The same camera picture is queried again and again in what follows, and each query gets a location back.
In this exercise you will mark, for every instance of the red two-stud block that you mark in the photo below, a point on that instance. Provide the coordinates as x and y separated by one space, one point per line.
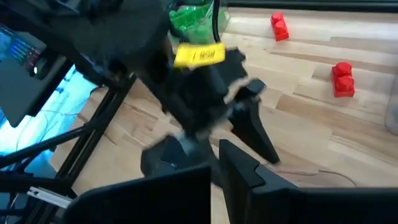
280 26
343 79

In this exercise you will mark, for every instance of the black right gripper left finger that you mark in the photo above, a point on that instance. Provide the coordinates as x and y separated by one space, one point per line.
140 202

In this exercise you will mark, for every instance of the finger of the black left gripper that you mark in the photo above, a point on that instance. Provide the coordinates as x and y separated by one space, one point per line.
174 155
253 124

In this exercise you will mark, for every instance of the lit keyboard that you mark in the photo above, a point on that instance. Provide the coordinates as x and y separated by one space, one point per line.
15 46

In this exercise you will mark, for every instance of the yellow label tag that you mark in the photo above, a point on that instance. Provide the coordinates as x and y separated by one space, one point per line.
199 54

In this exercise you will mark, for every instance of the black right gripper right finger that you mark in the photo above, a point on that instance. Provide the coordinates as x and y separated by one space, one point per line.
264 202

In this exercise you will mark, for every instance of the black aluminium table frame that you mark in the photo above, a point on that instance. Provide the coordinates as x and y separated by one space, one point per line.
88 140

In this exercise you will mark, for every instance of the clear plastic bin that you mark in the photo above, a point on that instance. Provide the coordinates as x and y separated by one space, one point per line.
224 21

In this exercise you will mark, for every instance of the green four-stud block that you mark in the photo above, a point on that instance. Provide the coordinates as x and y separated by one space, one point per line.
188 15
202 34

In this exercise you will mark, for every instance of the silver metal bracket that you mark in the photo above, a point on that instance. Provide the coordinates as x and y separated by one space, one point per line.
49 197

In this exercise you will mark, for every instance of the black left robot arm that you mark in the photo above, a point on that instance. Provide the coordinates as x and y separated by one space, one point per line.
124 28

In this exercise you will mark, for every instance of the black mouse with blue light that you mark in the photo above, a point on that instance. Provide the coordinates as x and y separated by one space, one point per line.
42 70

